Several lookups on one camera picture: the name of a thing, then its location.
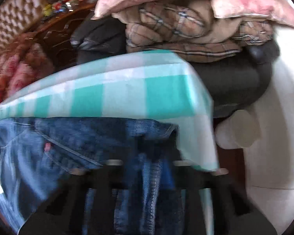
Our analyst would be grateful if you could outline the red floral quilt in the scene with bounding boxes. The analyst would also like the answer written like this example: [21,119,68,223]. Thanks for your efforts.
[0,32,54,103]

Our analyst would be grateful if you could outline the teal white checkered sheet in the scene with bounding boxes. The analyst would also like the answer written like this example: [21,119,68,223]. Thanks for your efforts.
[0,49,220,235]

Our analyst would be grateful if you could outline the blue denim jeans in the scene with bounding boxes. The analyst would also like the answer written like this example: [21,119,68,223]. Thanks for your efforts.
[0,117,184,234]

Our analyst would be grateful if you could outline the small pink satin pillow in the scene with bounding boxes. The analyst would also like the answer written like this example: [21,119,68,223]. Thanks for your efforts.
[211,0,294,27]

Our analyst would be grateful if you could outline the brown plaid folded blanket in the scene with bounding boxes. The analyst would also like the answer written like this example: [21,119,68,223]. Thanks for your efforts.
[113,0,273,63]

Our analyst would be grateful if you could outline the dark wooden nightstand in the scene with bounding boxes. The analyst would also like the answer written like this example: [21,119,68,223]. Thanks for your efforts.
[31,1,96,71]

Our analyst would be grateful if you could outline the black leather armchair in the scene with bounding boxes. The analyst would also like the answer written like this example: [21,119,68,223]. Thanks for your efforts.
[70,16,280,118]

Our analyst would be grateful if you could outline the tufted beige leather headboard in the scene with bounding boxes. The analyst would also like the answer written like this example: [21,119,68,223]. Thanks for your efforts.
[0,0,48,52]

